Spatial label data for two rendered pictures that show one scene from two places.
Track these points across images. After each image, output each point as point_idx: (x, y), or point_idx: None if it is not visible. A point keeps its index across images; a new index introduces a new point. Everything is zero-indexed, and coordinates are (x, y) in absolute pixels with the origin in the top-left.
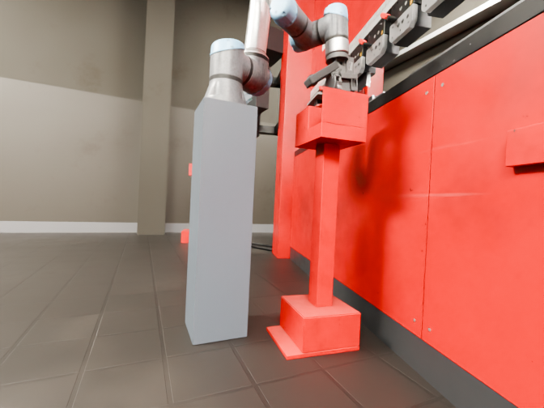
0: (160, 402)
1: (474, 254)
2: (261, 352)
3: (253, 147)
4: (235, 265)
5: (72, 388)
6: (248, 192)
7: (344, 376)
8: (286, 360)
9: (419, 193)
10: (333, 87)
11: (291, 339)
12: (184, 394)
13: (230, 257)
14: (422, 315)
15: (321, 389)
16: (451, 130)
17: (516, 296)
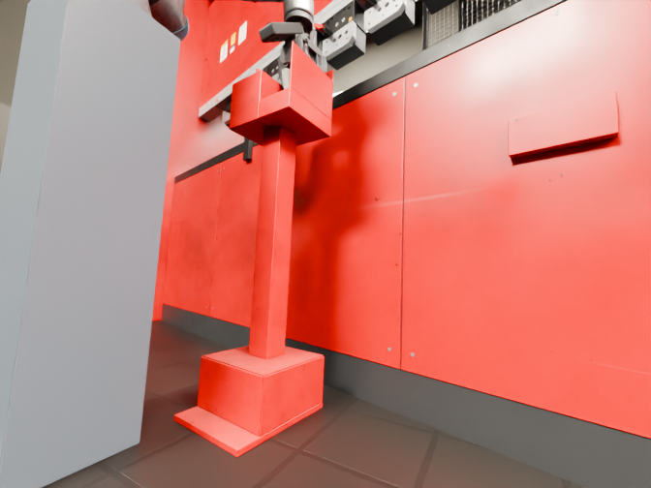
0: None
1: (470, 255)
2: (182, 462)
3: (170, 101)
4: (125, 304)
5: None
6: (156, 172)
7: (331, 447)
8: (237, 458)
9: (389, 201)
10: None
11: (228, 421)
12: None
13: (113, 289)
14: (400, 340)
15: (320, 483)
16: (430, 130)
17: (525, 288)
